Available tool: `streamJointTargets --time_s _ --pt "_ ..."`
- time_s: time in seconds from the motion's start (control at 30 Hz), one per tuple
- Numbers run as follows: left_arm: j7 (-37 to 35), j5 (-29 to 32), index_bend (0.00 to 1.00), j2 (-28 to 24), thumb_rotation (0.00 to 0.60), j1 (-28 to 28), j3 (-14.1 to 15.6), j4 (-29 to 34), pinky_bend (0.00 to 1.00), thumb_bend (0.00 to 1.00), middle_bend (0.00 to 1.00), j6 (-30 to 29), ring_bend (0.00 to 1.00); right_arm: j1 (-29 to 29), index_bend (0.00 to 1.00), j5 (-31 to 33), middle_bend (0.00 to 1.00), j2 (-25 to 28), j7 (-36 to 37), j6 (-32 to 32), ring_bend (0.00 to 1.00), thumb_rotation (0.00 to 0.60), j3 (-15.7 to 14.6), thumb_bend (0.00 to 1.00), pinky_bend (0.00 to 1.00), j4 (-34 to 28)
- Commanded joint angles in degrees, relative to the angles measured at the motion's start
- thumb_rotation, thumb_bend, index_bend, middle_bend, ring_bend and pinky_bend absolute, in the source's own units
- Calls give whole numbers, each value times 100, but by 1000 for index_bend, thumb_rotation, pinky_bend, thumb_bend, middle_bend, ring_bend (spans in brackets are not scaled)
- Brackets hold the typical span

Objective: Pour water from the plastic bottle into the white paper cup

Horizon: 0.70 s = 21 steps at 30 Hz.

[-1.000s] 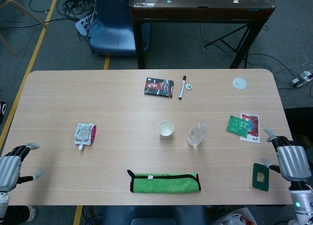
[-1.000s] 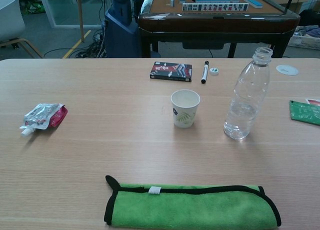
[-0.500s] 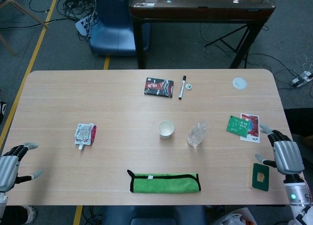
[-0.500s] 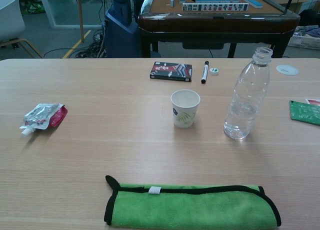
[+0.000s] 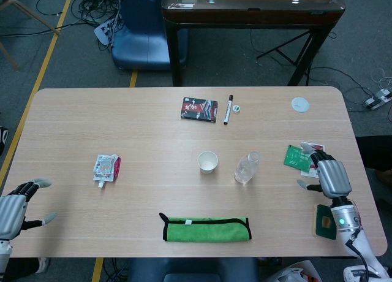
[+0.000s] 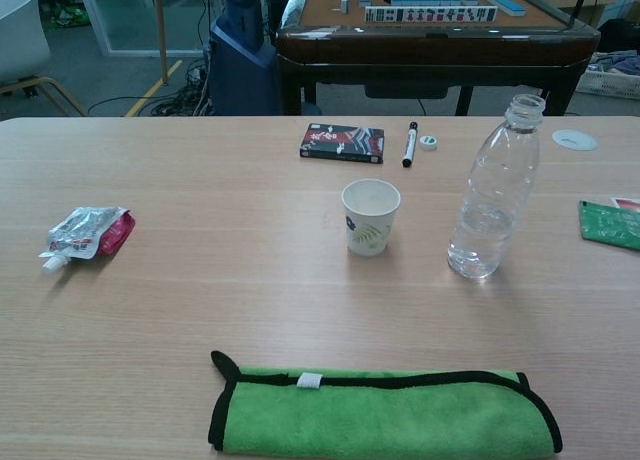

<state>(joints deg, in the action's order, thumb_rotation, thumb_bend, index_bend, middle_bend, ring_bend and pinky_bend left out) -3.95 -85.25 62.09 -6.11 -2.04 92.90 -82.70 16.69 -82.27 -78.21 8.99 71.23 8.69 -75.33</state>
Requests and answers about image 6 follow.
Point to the row of face-up mahjong tiles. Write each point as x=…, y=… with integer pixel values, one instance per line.
x=430, y=14

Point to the blue robot base column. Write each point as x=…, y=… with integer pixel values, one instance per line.
x=242, y=65

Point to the black playing card box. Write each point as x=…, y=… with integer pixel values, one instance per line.
x=342, y=142

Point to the white red card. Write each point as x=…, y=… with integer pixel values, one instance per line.
x=627, y=201

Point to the wooden pole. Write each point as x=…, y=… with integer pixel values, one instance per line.
x=161, y=35

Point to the white chair with wooden legs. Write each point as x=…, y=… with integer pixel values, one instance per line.
x=20, y=35

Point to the red snack packet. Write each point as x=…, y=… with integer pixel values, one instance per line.
x=118, y=232

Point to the dark wooden mahjong table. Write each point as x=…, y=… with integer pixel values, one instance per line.
x=430, y=50

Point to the green microfiber cloth black trim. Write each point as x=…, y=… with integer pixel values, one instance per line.
x=380, y=420

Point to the long blue mahjong tile row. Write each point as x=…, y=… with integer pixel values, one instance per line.
x=502, y=0

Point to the green foil packet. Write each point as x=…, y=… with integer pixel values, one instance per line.
x=610, y=227

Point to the white plastic basket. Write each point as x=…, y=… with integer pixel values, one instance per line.
x=610, y=85

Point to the silver spout pouch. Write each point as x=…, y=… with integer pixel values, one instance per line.
x=75, y=230

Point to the short blue mahjong tile row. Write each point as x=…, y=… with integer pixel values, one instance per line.
x=425, y=1

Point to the transparent plastic water bottle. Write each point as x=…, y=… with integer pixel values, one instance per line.
x=492, y=205

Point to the black and white marker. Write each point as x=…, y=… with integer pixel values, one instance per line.
x=409, y=147

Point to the paper cup with leaf print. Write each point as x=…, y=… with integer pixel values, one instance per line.
x=370, y=230

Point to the white green bottle cap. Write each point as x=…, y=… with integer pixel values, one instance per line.
x=428, y=143

